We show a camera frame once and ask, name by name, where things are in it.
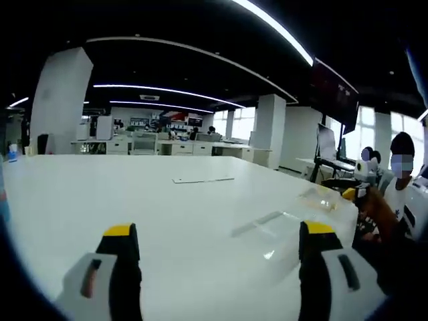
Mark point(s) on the clear plastic bag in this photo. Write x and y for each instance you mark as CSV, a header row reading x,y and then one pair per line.
x,y
322,200

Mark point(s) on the large dark hanging screen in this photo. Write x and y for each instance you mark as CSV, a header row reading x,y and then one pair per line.
x,y
334,93

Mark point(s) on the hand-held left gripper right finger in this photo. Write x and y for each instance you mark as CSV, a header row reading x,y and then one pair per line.
x,y
321,267

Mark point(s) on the black chair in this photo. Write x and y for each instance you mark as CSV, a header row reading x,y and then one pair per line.
x,y
43,144

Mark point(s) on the long ceiling light strip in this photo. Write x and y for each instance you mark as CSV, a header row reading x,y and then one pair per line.
x,y
277,26

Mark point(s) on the clear plastic storage box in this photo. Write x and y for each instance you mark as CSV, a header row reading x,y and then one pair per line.
x,y
284,240

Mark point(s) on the blue box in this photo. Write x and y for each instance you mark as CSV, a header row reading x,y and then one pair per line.
x,y
12,154

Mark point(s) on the flat white board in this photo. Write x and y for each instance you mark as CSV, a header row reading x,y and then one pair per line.
x,y
200,179

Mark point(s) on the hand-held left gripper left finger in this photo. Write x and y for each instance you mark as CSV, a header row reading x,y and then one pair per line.
x,y
118,267

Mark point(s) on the row of white desks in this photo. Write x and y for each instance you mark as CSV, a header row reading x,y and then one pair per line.
x,y
174,145

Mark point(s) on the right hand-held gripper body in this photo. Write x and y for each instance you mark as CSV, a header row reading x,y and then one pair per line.
x,y
365,170

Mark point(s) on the monitor on stand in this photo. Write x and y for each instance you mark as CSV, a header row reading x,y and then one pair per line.
x,y
326,140

